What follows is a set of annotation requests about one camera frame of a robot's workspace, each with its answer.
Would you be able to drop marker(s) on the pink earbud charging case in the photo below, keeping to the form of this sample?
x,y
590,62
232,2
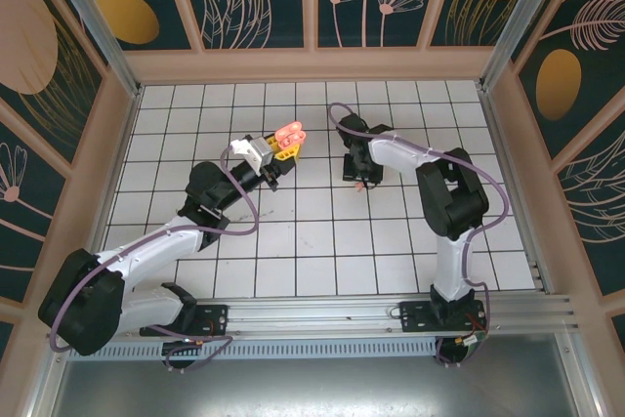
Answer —
x,y
290,133

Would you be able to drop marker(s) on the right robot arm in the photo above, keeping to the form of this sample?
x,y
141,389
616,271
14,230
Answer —
x,y
451,265

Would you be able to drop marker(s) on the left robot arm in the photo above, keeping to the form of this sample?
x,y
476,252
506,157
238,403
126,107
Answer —
x,y
83,309

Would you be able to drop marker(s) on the grey metal sheet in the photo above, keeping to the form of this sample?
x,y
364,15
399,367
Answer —
x,y
312,387

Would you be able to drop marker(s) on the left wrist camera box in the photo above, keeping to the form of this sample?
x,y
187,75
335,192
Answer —
x,y
259,155

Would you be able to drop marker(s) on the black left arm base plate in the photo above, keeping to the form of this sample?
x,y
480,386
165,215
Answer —
x,y
215,317

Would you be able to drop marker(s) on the aluminium mounting rail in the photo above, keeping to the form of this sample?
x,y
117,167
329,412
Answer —
x,y
317,312

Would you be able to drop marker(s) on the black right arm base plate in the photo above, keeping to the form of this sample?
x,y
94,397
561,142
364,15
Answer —
x,y
415,317

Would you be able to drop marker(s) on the aluminium frame post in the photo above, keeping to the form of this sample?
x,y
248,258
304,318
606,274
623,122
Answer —
x,y
523,21
100,31

